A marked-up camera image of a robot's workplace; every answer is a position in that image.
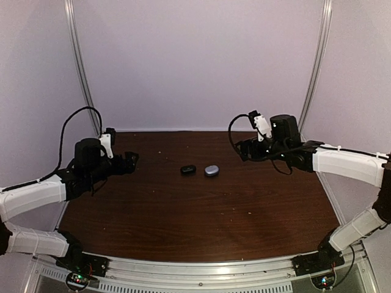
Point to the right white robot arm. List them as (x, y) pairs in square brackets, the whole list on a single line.
[(278, 139)]

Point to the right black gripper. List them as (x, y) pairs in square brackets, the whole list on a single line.
[(244, 153)]

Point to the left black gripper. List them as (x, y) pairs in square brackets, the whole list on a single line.
[(129, 166)]

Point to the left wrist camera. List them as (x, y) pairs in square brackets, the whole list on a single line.
[(107, 140)]

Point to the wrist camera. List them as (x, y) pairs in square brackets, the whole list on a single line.
[(107, 140), (260, 124)]

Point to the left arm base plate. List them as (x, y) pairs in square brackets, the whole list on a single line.
[(85, 264)]

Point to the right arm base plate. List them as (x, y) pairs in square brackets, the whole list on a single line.
[(313, 263)]

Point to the black earbud charging case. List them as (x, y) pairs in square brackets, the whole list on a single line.
[(188, 169)]

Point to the blue oval case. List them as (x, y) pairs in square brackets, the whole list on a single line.
[(211, 170)]

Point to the left aluminium frame post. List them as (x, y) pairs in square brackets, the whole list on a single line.
[(76, 47)]

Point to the right circuit board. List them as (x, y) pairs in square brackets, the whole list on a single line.
[(324, 281)]

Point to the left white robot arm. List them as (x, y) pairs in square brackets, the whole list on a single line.
[(93, 162)]

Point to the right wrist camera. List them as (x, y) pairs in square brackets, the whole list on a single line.
[(260, 124)]

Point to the front aluminium rail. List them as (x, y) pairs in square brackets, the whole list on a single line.
[(265, 275)]

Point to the left circuit board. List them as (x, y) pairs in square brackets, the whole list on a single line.
[(75, 281)]

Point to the aluminium frame post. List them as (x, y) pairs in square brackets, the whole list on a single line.
[(76, 47), (323, 36)]

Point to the right aluminium frame post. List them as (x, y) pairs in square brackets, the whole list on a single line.
[(323, 36)]

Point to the circuit board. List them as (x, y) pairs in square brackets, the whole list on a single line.
[(75, 281), (324, 281)]

